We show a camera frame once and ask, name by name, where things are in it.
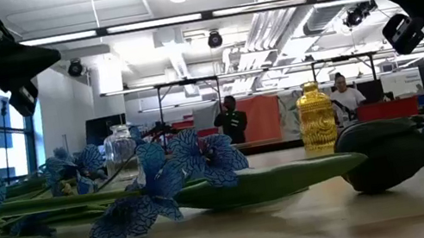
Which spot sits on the clear glass vase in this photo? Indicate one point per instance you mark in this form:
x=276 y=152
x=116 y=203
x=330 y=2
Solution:
x=121 y=152

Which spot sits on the long red plastic bin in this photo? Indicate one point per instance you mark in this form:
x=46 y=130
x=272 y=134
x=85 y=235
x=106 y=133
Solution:
x=387 y=110

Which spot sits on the grey panel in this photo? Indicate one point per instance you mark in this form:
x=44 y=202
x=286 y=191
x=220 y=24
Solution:
x=205 y=116

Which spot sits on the black tulip with green leaf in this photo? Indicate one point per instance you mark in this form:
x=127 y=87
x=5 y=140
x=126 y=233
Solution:
x=384 y=154

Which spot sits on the person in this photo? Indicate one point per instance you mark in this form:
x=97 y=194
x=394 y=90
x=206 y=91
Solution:
x=348 y=99
x=234 y=124

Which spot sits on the long wooden workbench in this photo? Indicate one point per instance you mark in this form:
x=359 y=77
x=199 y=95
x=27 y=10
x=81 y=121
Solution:
x=277 y=142

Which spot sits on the black light stand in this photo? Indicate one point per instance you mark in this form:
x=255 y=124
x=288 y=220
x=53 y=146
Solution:
x=6 y=142

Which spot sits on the black spotlight cluster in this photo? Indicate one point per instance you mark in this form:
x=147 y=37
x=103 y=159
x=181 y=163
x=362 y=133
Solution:
x=357 y=14

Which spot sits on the white sign board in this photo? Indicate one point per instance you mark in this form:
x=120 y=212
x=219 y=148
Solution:
x=402 y=83

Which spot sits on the black metal station frame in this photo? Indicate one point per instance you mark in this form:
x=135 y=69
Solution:
x=372 y=64
x=160 y=102

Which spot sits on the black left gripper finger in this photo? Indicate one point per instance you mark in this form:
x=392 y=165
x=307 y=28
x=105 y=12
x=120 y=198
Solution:
x=25 y=99
x=24 y=60

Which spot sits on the black ceiling spotlight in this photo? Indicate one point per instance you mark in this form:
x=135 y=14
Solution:
x=75 y=68
x=215 y=39

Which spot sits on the orange cloth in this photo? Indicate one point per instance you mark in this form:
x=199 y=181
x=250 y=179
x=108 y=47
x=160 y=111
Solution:
x=262 y=119

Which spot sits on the overhead LED light bar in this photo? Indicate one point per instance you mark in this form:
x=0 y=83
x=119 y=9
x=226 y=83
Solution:
x=198 y=16

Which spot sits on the yellow glass vase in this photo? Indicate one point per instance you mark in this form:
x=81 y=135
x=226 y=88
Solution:
x=317 y=118

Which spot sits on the patterned cloth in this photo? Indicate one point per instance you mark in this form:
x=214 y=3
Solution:
x=290 y=116

